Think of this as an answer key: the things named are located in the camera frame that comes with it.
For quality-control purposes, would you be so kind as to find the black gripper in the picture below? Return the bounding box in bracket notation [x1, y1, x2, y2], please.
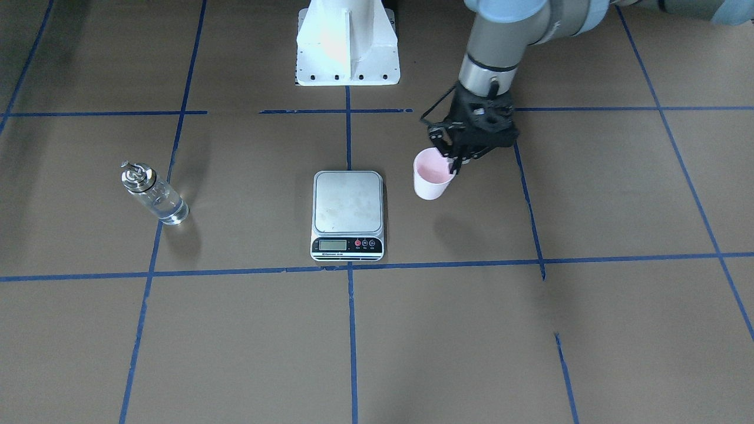
[428, 81, 520, 175]

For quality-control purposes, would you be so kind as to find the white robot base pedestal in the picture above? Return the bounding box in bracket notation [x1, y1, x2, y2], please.
[295, 1, 401, 87]

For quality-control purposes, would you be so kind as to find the digital kitchen scale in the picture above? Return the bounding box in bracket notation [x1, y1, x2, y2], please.
[310, 171, 386, 262]

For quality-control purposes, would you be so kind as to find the pink paper cup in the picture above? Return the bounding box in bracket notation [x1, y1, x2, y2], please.
[412, 147, 455, 200]

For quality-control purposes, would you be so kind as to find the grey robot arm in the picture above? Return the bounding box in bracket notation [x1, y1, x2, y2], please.
[421, 1, 753, 176]

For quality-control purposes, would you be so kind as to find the clear glass sauce bottle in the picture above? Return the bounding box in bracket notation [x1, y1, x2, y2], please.
[121, 161, 190, 226]

